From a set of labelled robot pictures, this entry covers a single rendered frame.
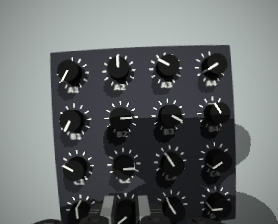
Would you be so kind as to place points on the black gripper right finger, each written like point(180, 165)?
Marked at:
point(143, 216)

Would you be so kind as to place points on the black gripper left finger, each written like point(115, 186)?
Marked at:
point(98, 214)

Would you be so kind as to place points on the black knob box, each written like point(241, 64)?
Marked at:
point(143, 90)

